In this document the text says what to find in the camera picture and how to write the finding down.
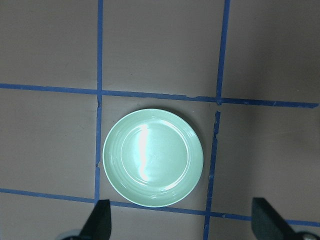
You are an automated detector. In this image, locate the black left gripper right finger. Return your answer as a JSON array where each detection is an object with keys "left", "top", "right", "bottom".
[{"left": 251, "top": 197, "right": 298, "bottom": 240}]

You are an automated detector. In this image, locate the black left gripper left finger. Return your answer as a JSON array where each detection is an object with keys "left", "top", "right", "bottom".
[{"left": 78, "top": 199, "right": 112, "bottom": 240}]

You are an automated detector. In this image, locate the light green plate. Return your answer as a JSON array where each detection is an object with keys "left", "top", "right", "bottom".
[{"left": 102, "top": 108, "right": 204, "bottom": 208}]

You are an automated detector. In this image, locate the brown paper mat blue grid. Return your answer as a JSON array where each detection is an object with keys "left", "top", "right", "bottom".
[{"left": 0, "top": 0, "right": 320, "bottom": 240}]

